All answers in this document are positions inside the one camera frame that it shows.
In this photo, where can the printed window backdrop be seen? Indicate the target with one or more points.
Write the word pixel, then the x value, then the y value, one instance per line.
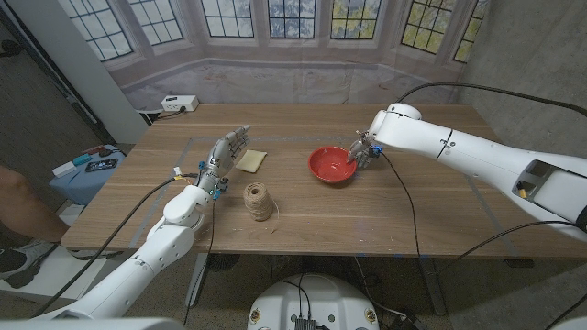
pixel 293 78

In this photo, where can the grey black sneaker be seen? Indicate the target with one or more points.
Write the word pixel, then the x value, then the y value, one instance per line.
pixel 20 263

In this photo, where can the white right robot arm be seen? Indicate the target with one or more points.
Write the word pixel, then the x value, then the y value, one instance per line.
pixel 481 156

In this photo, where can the white floor mat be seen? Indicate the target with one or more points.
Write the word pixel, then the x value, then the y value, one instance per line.
pixel 59 270

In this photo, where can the white power strip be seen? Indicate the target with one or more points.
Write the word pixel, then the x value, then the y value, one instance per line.
pixel 179 103

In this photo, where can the grey table leg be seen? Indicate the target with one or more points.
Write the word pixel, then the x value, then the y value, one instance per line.
pixel 198 279
pixel 433 286

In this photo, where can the white small box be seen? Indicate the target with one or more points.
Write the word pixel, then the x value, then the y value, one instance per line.
pixel 64 169

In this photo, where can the brown twine spool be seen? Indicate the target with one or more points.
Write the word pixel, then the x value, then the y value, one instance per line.
pixel 258 201

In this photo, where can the person's bare leg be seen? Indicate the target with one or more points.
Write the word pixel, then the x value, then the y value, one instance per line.
pixel 23 208

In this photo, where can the red small object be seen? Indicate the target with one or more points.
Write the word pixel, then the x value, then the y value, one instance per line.
pixel 94 149

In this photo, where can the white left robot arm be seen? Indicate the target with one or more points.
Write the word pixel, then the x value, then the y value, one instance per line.
pixel 137 270

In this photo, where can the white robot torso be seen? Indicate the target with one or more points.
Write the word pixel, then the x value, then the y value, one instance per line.
pixel 316 298

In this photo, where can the red bowl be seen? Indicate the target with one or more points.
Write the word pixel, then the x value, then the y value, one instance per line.
pixel 331 164

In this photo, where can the blue box with devices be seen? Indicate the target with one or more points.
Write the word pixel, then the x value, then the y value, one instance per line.
pixel 78 185

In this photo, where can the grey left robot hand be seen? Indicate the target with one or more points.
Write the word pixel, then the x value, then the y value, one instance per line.
pixel 222 153

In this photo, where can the black phone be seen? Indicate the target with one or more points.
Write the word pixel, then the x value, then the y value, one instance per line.
pixel 101 165

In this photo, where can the teal small box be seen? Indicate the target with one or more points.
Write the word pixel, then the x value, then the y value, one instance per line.
pixel 82 159

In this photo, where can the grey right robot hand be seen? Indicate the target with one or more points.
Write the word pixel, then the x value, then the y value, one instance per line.
pixel 362 151

